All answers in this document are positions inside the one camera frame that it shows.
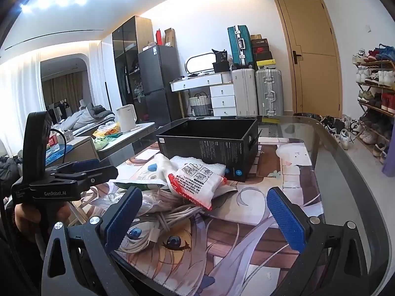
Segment bagged cream rope coil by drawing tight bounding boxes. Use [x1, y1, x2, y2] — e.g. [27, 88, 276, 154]
[135, 188, 192, 217]

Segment red white plastic packet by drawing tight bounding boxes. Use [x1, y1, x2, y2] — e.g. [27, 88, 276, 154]
[168, 162, 227, 210]

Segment black cardboard box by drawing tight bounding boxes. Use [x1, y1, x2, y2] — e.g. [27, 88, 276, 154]
[157, 118, 260, 182]

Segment white blue plush toy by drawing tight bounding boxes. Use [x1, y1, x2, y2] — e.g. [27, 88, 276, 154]
[110, 153, 178, 191]

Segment white foam block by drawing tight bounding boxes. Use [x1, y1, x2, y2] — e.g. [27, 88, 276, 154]
[170, 156, 226, 176]

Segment person's left hand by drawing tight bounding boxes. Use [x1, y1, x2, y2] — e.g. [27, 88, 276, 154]
[14, 204, 71, 235]

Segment grey side cabinet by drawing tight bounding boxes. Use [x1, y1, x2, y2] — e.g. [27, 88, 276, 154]
[45, 122, 157, 167]

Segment white electric kettle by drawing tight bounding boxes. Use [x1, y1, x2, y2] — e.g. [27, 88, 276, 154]
[117, 104, 137, 132]

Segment anime printed desk mat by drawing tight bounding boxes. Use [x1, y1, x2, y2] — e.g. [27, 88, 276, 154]
[72, 137, 323, 295]

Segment purple bag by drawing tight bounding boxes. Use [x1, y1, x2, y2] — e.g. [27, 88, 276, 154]
[382, 141, 395, 177]

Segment black refrigerator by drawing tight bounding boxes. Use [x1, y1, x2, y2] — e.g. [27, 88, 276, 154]
[138, 45, 182, 127]

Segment tall dark wardrobe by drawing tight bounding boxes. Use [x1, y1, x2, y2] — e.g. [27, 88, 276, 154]
[112, 15, 154, 123]

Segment woven laundry basket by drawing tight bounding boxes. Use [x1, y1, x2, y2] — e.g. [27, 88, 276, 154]
[188, 92, 211, 116]

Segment oval vanity mirror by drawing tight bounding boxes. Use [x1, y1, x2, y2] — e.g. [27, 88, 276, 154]
[185, 52, 216, 74]

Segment white dresser desk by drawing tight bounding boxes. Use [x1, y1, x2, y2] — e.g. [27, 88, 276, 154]
[170, 72, 237, 117]

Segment black handbag on desk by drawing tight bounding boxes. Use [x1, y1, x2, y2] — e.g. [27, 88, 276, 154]
[212, 49, 230, 73]

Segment wooden shoe rack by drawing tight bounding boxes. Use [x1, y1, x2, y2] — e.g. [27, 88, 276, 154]
[352, 43, 394, 164]

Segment white suitcase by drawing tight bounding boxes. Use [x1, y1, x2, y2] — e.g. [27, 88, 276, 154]
[232, 69, 258, 116]

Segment silver suitcase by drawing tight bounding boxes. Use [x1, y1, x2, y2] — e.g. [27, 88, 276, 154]
[255, 68, 284, 116]

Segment teal suitcase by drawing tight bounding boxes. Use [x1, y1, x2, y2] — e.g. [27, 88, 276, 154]
[228, 25, 254, 68]

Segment stacked shoe boxes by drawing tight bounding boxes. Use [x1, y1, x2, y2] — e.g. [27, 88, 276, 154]
[250, 34, 276, 69]

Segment wooden door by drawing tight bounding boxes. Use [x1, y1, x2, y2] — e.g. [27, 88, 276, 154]
[275, 0, 343, 117]

